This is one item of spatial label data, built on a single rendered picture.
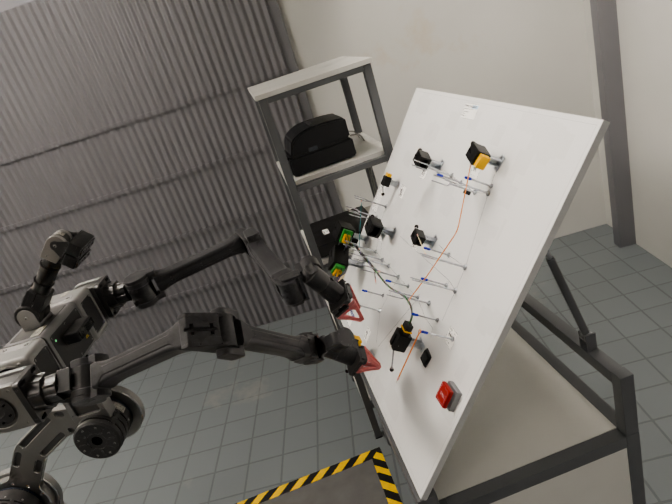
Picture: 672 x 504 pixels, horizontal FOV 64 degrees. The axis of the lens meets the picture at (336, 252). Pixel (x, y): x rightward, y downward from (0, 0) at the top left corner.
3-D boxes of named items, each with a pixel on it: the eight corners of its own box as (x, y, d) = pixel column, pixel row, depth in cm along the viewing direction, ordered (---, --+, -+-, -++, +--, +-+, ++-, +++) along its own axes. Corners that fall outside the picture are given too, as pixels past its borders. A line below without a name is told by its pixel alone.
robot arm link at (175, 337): (192, 299, 111) (198, 346, 107) (236, 308, 122) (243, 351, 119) (62, 365, 130) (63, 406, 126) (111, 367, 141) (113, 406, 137)
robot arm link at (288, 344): (202, 312, 121) (209, 360, 116) (223, 303, 119) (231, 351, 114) (299, 335, 158) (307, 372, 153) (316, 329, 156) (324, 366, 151)
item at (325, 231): (317, 261, 250) (313, 248, 247) (306, 237, 283) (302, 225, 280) (383, 237, 252) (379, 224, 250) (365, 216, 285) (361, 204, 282)
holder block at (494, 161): (494, 142, 151) (467, 131, 149) (507, 161, 143) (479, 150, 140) (486, 155, 154) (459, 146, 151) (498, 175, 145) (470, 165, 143)
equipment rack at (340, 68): (375, 441, 285) (254, 96, 213) (350, 377, 340) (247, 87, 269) (462, 406, 288) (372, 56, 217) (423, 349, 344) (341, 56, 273)
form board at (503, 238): (337, 305, 248) (333, 304, 248) (420, 88, 222) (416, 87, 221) (426, 501, 140) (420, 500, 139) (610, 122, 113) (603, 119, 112)
